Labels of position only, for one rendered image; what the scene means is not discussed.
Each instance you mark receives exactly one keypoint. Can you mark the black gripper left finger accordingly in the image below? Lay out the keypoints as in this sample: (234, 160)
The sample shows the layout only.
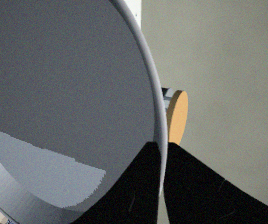
(134, 198)

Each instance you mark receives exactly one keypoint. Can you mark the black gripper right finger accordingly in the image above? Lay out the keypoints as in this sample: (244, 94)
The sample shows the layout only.
(196, 194)

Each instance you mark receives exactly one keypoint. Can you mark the grey plate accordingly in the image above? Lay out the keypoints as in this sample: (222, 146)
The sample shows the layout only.
(79, 98)

